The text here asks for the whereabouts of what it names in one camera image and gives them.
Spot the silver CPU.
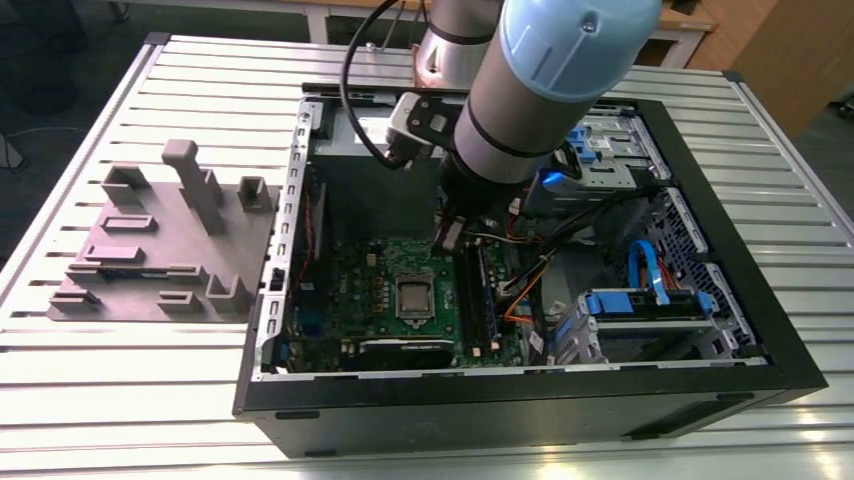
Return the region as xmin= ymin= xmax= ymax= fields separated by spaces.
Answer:
xmin=399 ymin=281 xmax=432 ymax=315

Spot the thick black cable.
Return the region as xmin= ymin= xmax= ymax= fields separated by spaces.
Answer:
xmin=337 ymin=0 xmax=409 ymax=174

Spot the metal socket cover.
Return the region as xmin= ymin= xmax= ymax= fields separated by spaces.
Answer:
xmin=390 ymin=271 xmax=440 ymax=322

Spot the orange wire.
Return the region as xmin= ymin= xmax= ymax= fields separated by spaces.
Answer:
xmin=500 ymin=287 xmax=535 ymax=327

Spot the green motherboard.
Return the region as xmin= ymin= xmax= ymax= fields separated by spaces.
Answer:
xmin=282 ymin=237 xmax=528 ymax=374

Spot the small camera with blue light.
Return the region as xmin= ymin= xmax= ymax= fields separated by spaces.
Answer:
xmin=532 ymin=144 xmax=585 ymax=195

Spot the wooden cabinet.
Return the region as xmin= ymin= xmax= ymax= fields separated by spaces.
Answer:
xmin=689 ymin=0 xmax=854 ymax=146

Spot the metal disk cage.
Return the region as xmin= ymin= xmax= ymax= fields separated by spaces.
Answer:
xmin=540 ymin=288 xmax=768 ymax=367

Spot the black cable bundle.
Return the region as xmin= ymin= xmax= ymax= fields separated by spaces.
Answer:
xmin=499 ymin=184 xmax=672 ymax=301

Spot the blue disk carrier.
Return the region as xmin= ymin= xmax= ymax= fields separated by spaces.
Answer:
xmin=569 ymin=124 xmax=599 ymax=164

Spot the blue flat wire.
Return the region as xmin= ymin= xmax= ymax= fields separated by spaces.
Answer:
xmin=625 ymin=238 xmax=672 ymax=307

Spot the black graphics card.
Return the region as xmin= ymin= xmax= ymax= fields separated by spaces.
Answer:
xmin=338 ymin=336 xmax=456 ymax=372

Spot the metal drive cage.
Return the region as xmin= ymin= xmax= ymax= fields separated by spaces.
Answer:
xmin=532 ymin=102 xmax=675 ymax=216

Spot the grey power supply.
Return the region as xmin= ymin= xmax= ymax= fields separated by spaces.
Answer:
xmin=309 ymin=107 xmax=468 ymax=241

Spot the black PC case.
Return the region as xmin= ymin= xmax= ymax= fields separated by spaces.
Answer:
xmin=229 ymin=82 xmax=828 ymax=459

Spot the hard disk in blue carrier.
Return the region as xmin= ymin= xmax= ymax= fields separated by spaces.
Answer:
xmin=576 ymin=288 xmax=719 ymax=325

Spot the blue VGA port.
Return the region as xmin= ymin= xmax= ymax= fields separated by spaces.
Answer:
xmin=296 ymin=308 xmax=326 ymax=339

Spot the RAM slot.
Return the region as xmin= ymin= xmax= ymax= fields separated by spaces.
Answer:
xmin=463 ymin=247 xmax=492 ymax=356
xmin=455 ymin=249 xmax=481 ymax=356

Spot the grey parts rack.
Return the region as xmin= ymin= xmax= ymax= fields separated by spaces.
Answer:
xmin=45 ymin=139 xmax=282 ymax=325

